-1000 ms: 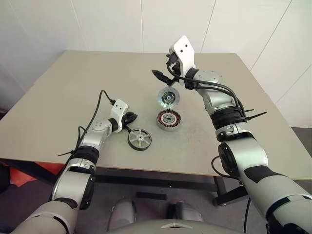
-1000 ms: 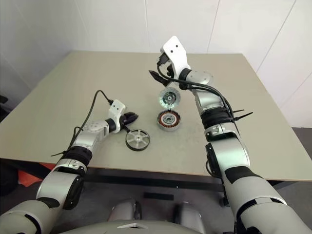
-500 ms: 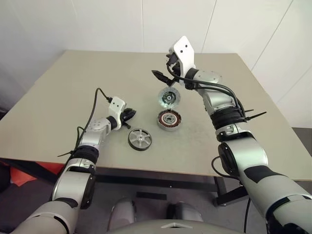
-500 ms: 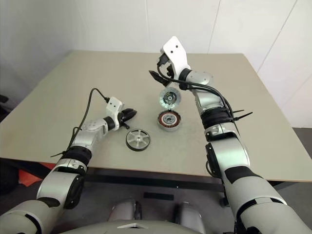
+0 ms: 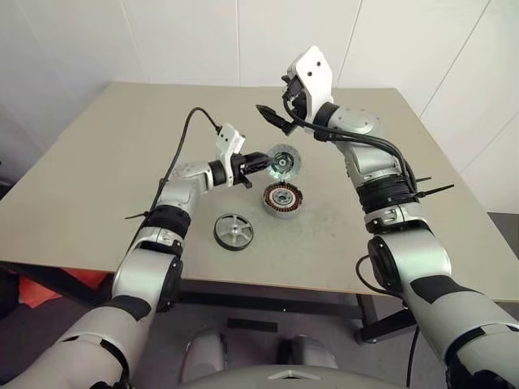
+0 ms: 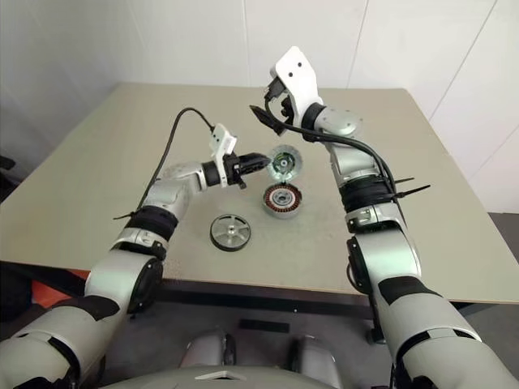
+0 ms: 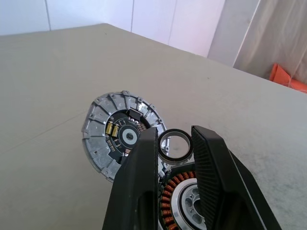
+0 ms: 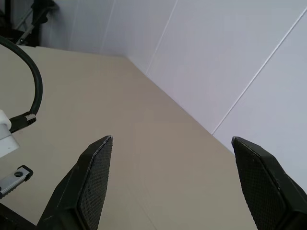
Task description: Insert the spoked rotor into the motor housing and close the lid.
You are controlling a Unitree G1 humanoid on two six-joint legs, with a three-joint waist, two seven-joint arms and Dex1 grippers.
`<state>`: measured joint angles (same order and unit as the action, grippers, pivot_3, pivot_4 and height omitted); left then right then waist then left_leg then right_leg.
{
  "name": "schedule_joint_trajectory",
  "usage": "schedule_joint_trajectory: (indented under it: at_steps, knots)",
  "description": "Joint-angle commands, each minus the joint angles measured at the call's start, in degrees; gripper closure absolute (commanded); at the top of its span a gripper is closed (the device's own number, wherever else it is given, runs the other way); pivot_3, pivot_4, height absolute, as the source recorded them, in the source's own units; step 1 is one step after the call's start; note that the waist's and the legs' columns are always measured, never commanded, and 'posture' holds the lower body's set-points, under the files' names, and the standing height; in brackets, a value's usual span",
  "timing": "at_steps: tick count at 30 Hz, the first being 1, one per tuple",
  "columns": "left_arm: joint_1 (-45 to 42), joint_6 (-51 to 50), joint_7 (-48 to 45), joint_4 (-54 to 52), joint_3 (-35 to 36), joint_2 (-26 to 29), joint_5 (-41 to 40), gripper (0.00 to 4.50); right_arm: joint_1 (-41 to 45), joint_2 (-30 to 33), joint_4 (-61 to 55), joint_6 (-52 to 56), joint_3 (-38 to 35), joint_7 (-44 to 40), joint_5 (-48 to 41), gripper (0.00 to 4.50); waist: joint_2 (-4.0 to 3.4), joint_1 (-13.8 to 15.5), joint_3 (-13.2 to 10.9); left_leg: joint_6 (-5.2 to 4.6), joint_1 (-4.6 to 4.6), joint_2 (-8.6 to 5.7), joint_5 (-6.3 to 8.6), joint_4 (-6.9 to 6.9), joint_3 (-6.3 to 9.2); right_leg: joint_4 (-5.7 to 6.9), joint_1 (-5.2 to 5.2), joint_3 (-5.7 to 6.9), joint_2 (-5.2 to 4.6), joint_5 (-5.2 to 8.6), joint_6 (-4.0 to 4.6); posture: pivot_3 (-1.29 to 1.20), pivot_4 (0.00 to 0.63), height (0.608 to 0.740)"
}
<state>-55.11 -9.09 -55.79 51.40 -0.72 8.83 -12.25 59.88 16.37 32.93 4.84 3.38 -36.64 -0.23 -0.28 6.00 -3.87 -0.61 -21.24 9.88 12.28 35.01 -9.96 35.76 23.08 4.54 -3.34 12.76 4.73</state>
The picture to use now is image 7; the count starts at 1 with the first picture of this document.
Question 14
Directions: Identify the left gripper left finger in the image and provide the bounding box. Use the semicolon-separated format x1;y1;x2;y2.
102;126;159;230

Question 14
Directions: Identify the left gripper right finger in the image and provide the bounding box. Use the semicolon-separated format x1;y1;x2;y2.
190;125;283;230

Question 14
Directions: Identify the black and silver metal ring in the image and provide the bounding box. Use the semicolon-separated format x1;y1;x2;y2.
158;128;193;165

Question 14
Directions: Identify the silver motor lid circuit board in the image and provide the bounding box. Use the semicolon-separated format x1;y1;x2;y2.
81;90;167;184

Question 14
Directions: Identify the motor housing with copper windings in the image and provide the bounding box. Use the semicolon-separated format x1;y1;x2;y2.
157;162;210;230

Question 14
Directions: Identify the orange bag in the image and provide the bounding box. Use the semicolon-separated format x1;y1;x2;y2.
269;62;307;94

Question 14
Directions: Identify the beige curtain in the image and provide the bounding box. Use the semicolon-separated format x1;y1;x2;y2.
234;0;307;83

